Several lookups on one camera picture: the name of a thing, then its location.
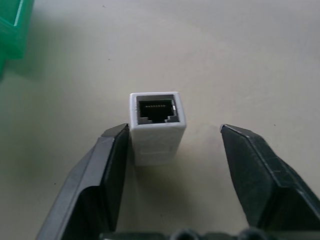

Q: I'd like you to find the green plastic bin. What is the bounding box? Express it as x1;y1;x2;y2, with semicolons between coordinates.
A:
0;0;35;78

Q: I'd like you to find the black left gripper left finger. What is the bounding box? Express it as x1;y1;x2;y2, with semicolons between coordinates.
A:
35;122;131;240

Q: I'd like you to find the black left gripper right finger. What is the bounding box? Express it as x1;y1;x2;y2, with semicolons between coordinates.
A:
218;123;320;240

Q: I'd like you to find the white ethernet coupler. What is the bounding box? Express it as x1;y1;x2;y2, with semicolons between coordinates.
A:
128;91;188;167

